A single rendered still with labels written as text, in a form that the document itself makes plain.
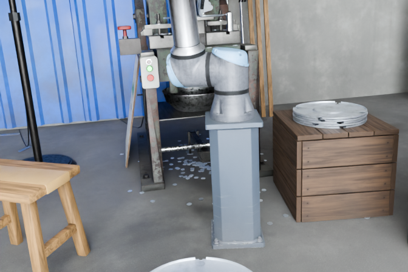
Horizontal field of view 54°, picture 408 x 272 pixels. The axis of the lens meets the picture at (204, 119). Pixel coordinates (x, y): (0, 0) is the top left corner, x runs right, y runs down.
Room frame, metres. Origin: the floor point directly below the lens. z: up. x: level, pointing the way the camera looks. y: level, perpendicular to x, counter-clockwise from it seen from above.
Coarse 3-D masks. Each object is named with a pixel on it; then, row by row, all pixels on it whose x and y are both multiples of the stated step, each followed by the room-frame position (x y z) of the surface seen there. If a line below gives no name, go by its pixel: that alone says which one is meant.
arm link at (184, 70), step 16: (176, 0) 1.25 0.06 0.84; (192, 0) 1.27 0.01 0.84; (176, 16) 1.27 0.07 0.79; (192, 16) 1.28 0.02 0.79; (176, 32) 1.29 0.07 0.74; (192, 32) 1.28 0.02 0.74; (176, 48) 1.30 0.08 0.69; (192, 48) 1.29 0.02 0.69; (176, 64) 1.30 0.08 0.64; (192, 64) 1.29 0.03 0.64; (176, 80) 1.31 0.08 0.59; (192, 80) 1.30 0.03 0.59
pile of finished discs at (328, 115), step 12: (300, 108) 1.68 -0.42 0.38; (312, 108) 1.63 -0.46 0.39; (324, 108) 1.59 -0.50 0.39; (336, 108) 1.58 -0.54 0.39; (348, 108) 1.59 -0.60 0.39; (360, 108) 1.58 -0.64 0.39; (300, 120) 1.53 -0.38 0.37; (312, 120) 1.50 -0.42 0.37; (324, 120) 1.49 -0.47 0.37; (336, 120) 1.44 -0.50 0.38; (348, 120) 1.44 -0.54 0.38; (360, 120) 1.47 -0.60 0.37
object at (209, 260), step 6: (186, 258) 0.82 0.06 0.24; (192, 258) 0.83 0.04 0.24; (210, 258) 0.82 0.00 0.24; (216, 258) 0.82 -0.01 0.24; (168, 264) 0.81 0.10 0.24; (174, 264) 0.81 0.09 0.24; (180, 264) 0.81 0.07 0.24; (186, 264) 0.81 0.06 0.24; (192, 264) 0.81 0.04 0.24; (210, 264) 0.80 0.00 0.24; (216, 264) 0.80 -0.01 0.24; (222, 264) 0.80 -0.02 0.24; (228, 264) 0.80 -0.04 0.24; (234, 264) 0.80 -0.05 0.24; (156, 270) 0.79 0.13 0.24; (162, 270) 0.79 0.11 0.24; (168, 270) 0.79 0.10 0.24; (174, 270) 0.79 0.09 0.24; (180, 270) 0.79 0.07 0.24; (186, 270) 0.79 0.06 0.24; (192, 270) 0.79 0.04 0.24; (198, 270) 0.78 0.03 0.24; (204, 270) 0.78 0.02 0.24; (210, 270) 0.78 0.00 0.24; (216, 270) 0.78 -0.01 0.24; (222, 270) 0.78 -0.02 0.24; (228, 270) 0.78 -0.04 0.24; (234, 270) 0.78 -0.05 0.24; (240, 270) 0.78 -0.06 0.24; (246, 270) 0.77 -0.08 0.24
